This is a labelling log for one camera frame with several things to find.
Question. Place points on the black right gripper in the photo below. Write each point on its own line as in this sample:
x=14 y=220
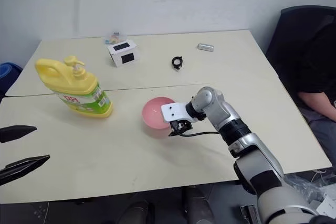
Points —
x=181 y=126

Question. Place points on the pink bowl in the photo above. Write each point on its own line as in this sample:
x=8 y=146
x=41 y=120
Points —
x=152 y=115

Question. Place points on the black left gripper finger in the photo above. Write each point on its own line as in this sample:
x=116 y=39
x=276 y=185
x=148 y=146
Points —
x=15 y=132
x=21 y=167

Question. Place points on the dark rounded shape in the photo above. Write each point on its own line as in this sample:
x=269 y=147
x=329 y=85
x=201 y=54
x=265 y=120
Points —
x=136 y=212
x=197 y=205

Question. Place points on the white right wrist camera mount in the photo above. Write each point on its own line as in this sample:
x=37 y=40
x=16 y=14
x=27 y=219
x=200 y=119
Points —
x=173 y=111

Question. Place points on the blue bin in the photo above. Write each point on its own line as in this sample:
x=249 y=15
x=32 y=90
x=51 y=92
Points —
x=8 y=74

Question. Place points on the small silver metal case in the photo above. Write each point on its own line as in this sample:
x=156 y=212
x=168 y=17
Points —
x=206 y=47

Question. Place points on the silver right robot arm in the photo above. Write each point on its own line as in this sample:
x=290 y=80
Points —
x=262 y=161

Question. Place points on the seated person in black shirt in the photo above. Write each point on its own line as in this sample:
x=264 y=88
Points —
x=320 y=58

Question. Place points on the white box with black patches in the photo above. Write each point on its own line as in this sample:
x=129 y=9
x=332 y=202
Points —
x=123 y=53

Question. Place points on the person's bare forearm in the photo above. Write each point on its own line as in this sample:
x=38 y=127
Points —
x=317 y=103

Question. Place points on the black office chair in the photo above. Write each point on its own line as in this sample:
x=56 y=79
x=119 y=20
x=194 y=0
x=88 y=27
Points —
x=288 y=45

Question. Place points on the black rectangular device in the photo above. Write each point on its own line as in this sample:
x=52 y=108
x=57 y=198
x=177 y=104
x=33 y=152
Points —
x=249 y=214

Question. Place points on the clear plastic bag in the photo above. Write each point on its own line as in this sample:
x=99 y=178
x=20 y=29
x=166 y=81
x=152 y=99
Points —
x=307 y=184

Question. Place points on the white paper card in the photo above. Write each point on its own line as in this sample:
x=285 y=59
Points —
x=326 y=205

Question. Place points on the yellow pump dish soap bottle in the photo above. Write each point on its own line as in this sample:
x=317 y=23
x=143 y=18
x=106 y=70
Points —
x=78 y=87

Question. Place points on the small colourful clear packet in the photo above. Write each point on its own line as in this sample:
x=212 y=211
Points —
x=115 y=37

